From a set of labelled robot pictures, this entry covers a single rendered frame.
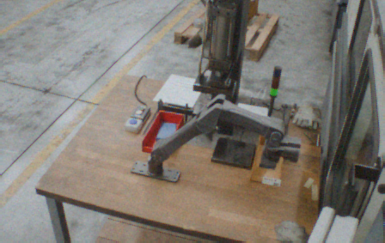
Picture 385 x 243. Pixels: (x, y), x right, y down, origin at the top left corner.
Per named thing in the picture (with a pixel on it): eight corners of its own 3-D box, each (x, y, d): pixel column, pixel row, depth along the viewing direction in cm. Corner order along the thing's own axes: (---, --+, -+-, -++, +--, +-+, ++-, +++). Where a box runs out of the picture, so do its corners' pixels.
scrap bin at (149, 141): (142, 151, 187) (141, 141, 183) (160, 120, 207) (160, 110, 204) (168, 157, 185) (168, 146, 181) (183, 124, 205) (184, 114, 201)
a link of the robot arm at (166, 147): (162, 154, 174) (221, 115, 158) (158, 165, 169) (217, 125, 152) (151, 144, 173) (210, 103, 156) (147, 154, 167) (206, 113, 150)
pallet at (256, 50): (208, 10, 583) (209, 1, 575) (278, 25, 557) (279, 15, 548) (173, 42, 489) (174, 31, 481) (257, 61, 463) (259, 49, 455)
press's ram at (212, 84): (191, 97, 193) (195, 37, 176) (204, 71, 214) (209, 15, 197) (230, 105, 189) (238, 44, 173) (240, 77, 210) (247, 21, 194)
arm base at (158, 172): (135, 148, 176) (129, 158, 171) (181, 158, 173) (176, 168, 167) (136, 162, 181) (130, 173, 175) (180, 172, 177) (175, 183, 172)
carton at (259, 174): (249, 181, 176) (252, 167, 171) (258, 146, 196) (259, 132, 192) (279, 188, 174) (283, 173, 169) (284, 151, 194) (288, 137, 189)
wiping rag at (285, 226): (273, 220, 159) (271, 242, 148) (275, 214, 158) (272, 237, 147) (308, 226, 157) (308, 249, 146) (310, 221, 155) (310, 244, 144)
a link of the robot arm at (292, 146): (297, 148, 160) (303, 123, 154) (296, 163, 153) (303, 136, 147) (268, 143, 162) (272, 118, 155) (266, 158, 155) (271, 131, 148)
